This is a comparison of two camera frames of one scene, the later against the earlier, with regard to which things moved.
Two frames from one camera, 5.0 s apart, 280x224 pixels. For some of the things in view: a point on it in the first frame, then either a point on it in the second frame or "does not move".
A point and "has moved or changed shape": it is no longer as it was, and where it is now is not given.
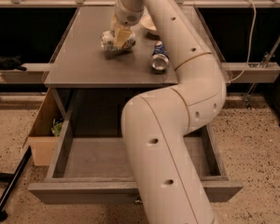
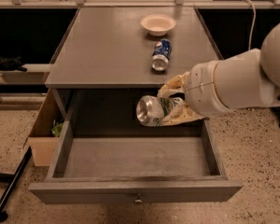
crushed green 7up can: [108, 41] has moved or changed shape
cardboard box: [42, 141] does not move
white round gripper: [128, 17] -> [200, 89]
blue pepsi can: [160, 58] does not move
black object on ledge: [7, 63] does not move
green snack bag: [57, 129] does not move
